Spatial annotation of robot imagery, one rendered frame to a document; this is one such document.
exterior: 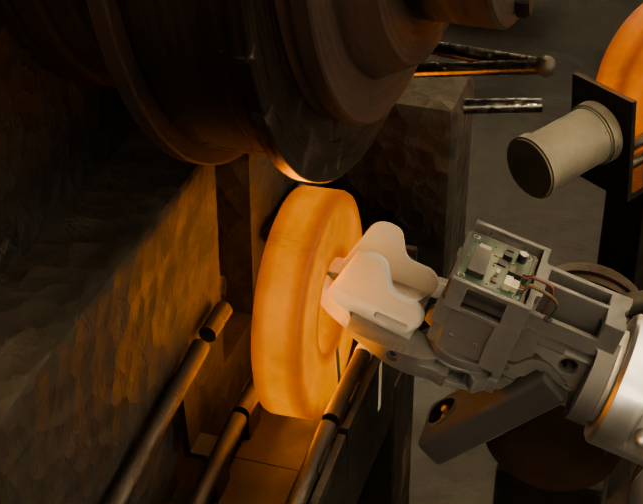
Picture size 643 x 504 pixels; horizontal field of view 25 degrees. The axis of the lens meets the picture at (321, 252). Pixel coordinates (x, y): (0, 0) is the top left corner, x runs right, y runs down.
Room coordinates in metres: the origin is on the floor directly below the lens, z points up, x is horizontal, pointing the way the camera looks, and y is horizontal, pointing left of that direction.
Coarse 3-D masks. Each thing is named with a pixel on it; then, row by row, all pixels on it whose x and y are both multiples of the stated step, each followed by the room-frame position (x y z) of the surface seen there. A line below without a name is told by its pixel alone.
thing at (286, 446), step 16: (352, 352) 0.86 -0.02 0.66; (272, 416) 0.78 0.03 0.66; (288, 416) 0.78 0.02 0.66; (320, 416) 0.78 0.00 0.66; (256, 432) 0.77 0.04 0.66; (272, 432) 0.77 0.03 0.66; (288, 432) 0.77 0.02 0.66; (304, 432) 0.77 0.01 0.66; (240, 448) 0.75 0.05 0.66; (256, 448) 0.75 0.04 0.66; (272, 448) 0.75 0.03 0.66; (288, 448) 0.75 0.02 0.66; (304, 448) 0.75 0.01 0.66; (272, 464) 0.73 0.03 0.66; (288, 464) 0.73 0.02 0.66
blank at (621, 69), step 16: (640, 16) 1.20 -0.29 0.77; (624, 32) 1.20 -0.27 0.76; (640, 32) 1.19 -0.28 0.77; (608, 48) 1.19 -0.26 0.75; (624, 48) 1.18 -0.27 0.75; (640, 48) 1.18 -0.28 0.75; (608, 64) 1.18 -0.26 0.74; (624, 64) 1.17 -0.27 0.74; (640, 64) 1.18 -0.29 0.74; (608, 80) 1.18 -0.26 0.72; (624, 80) 1.17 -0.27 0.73; (640, 80) 1.18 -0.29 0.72; (640, 96) 1.18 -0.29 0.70; (640, 112) 1.18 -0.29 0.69; (640, 128) 1.18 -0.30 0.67
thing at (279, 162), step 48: (144, 0) 0.60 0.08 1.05; (192, 0) 0.59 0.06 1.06; (240, 0) 0.57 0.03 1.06; (144, 48) 0.61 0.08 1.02; (192, 48) 0.60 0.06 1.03; (240, 48) 0.58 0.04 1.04; (192, 96) 0.62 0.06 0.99; (240, 96) 0.59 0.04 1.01; (288, 96) 0.63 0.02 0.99; (240, 144) 0.66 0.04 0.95; (288, 144) 0.63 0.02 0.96; (336, 144) 0.71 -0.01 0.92
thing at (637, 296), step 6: (624, 294) 1.07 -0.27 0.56; (630, 294) 1.07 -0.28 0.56; (636, 294) 1.07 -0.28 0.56; (642, 294) 1.07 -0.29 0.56; (636, 300) 1.06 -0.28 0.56; (642, 300) 1.07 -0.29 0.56; (636, 306) 1.06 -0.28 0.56; (642, 306) 1.06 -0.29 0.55; (630, 312) 1.06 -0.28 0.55; (636, 312) 1.06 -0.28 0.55; (642, 312) 1.07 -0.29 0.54
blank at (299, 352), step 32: (320, 192) 0.82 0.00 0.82; (288, 224) 0.78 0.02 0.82; (320, 224) 0.78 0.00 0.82; (352, 224) 0.84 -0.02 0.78; (288, 256) 0.76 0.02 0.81; (320, 256) 0.77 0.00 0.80; (256, 288) 0.75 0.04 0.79; (288, 288) 0.74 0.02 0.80; (320, 288) 0.77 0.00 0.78; (256, 320) 0.74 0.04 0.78; (288, 320) 0.73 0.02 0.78; (320, 320) 0.82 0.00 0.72; (256, 352) 0.73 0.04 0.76; (288, 352) 0.72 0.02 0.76; (320, 352) 0.76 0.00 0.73; (256, 384) 0.73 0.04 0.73; (288, 384) 0.72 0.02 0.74; (320, 384) 0.76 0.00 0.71
